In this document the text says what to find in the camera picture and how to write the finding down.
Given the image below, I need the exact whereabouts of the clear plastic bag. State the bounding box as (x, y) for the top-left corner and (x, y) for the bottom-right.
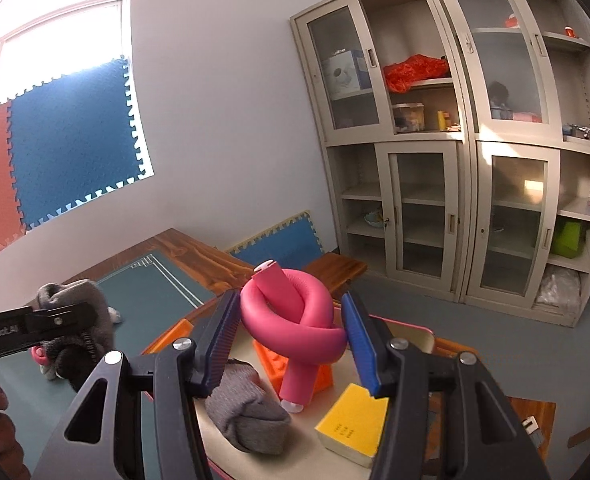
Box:
(534, 265), (584, 314)

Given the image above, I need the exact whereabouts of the beige tray with pink rim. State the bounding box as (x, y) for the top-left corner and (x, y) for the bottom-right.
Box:
(140, 305), (437, 480)

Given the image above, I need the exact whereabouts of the small blue foam mat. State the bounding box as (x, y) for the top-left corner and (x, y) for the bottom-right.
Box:
(224, 211), (326, 275)

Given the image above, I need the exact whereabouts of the small white box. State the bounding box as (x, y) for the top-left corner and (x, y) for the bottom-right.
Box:
(521, 416), (544, 449)

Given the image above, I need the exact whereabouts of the clear plastic container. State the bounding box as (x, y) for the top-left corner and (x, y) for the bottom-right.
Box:
(391, 102), (426, 134)

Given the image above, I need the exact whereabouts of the white cardboard box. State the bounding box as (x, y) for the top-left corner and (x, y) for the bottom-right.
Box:
(321, 50), (372, 101)

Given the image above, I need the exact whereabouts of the green box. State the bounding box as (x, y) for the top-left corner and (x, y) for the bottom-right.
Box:
(550, 221), (589, 259)

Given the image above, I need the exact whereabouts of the green desk mat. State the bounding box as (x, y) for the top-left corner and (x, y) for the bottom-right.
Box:
(0, 250), (216, 411)

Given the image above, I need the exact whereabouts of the red plastic bag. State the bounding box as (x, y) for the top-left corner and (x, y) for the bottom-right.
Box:
(382, 55), (451, 94)

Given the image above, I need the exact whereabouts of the person's left hand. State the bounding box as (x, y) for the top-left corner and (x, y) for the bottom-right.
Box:
(0, 375), (32, 480)

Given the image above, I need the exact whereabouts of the yellow notepad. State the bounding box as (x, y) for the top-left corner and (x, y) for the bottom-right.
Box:
(314, 382), (394, 469)

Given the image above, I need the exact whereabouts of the wooden bench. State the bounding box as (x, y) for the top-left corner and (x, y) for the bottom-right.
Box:
(302, 252), (369, 297)

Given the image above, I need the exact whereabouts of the orange toy block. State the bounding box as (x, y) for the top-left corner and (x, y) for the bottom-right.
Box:
(252, 339), (336, 397)

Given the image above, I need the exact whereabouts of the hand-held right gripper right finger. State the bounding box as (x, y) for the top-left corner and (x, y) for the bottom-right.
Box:
(340, 290), (551, 480)

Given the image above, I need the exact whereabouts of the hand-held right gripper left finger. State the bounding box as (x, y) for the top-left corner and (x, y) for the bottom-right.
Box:
(32, 289), (243, 480)

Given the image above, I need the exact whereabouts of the grey sock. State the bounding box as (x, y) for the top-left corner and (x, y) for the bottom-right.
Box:
(205, 358), (294, 456)
(34, 280), (122, 394)

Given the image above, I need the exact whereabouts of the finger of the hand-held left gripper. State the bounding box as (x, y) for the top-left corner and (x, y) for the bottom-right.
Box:
(25, 301), (99, 337)

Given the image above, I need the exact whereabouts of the large blue foam mat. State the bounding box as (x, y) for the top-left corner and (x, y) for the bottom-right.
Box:
(7, 55), (156, 231)

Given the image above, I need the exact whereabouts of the wooden stool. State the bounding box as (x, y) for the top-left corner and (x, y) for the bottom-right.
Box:
(425, 394), (559, 462)

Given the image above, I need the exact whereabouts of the knotted pink foam curler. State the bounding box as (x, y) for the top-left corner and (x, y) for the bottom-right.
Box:
(239, 259), (349, 414)

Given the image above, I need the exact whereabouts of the dark round object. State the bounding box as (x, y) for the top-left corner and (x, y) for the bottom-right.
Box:
(488, 80), (514, 121)

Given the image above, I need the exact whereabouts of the window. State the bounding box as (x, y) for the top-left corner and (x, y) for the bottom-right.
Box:
(0, 0), (132, 122)

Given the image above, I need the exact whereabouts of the beige glass-door cabinet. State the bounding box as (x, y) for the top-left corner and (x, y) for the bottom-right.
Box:
(427, 0), (590, 329)
(290, 0), (477, 306)

